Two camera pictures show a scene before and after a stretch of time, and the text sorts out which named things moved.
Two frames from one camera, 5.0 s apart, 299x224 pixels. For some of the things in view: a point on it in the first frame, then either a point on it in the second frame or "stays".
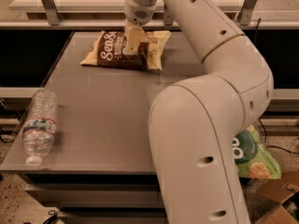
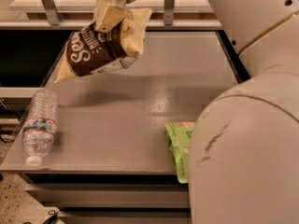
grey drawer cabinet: x=99 y=197 stays
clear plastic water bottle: x=39 y=128 stays
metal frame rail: x=167 y=20 stays
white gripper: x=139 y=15 to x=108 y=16
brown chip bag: x=110 y=49 to x=92 y=51
